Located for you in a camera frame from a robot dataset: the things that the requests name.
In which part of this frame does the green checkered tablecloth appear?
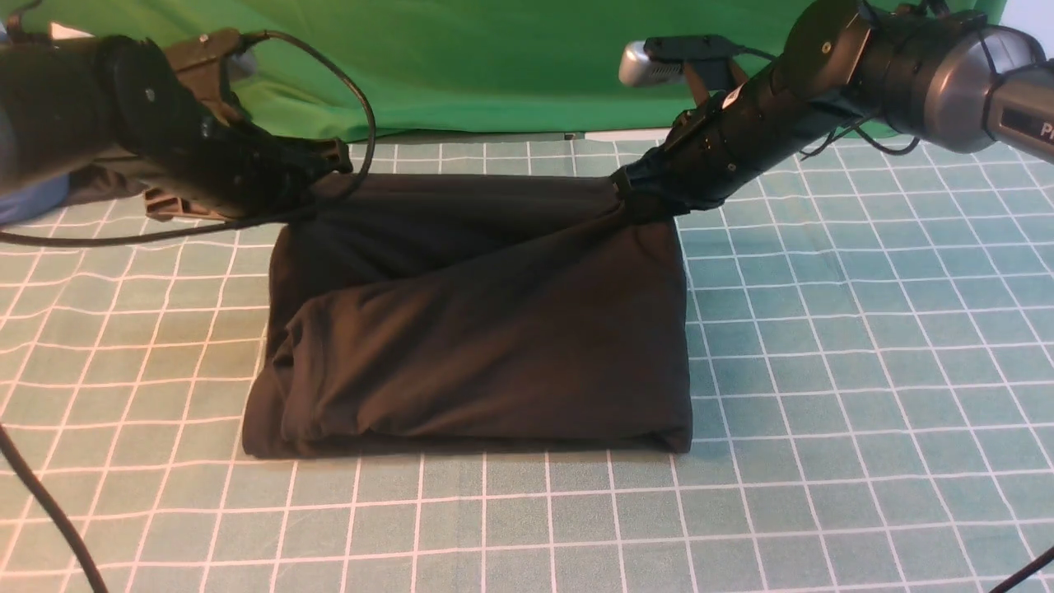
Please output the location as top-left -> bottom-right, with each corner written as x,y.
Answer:
1,140 -> 1053,592

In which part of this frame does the dark gray crumpled garment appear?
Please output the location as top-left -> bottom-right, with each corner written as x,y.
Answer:
61,155 -> 165,207

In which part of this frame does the blue crumpled garment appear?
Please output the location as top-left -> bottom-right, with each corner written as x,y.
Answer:
1,175 -> 69,228

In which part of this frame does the dark gray long-sleeve top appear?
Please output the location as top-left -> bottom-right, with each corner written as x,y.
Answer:
241,174 -> 692,460

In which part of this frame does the white crumpled cloth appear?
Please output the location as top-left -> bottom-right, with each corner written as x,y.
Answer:
48,21 -> 93,40

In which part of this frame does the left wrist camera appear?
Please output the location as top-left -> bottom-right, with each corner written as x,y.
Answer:
163,29 -> 259,110

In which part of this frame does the black left camera cable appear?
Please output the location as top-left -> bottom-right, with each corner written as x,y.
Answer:
0,29 -> 378,593

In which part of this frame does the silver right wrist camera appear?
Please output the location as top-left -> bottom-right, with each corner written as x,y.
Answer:
618,35 -> 748,104

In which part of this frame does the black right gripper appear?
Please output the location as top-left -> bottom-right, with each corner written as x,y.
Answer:
609,65 -> 848,224

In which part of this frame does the green backdrop cloth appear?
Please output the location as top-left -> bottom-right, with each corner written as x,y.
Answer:
16,0 -> 1010,142

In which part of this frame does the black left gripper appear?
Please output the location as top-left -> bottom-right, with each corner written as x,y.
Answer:
124,115 -> 354,219

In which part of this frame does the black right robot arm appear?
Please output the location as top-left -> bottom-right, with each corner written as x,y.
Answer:
611,1 -> 1053,221

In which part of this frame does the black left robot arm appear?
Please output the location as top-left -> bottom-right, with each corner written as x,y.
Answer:
1,29 -> 353,219

